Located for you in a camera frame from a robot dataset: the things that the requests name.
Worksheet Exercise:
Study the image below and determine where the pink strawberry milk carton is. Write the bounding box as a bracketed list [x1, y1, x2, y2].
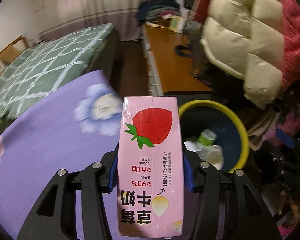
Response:
[117, 96, 184, 238]

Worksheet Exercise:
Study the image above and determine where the pink striped curtain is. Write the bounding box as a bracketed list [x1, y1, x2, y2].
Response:
[33, 0, 186, 42]

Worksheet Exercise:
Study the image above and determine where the pink floral garment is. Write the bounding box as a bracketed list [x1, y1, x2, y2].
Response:
[247, 109, 300, 151]

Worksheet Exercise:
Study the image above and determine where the wooden bench cabinet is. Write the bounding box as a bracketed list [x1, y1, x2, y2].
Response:
[141, 24, 212, 96]

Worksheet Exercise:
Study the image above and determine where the pile of dark clothes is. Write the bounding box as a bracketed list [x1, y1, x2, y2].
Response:
[135, 0, 180, 26]

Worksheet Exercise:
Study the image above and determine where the red quilted jacket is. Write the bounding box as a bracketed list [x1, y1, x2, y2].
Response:
[191, 0, 300, 89]

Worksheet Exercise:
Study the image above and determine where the yellow rimmed blue trash bin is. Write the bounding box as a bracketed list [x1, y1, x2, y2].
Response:
[179, 100, 249, 172]

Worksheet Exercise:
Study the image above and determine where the crumpled white tissue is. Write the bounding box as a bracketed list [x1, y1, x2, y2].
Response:
[184, 141, 204, 153]

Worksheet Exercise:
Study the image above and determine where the green white plastic bottle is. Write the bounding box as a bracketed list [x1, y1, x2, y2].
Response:
[197, 129, 217, 146]

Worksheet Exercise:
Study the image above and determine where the cream puffer jacket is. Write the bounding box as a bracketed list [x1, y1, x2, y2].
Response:
[201, 0, 284, 109]

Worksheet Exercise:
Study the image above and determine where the small cardboard box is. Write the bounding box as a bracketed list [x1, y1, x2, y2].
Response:
[168, 15, 186, 34]

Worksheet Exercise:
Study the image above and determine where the white supplement pill bottle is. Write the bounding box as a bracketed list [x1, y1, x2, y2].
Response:
[202, 145, 224, 171]

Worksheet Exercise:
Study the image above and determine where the bed with green plaid cover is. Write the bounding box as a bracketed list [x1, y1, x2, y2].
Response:
[0, 23, 121, 134]

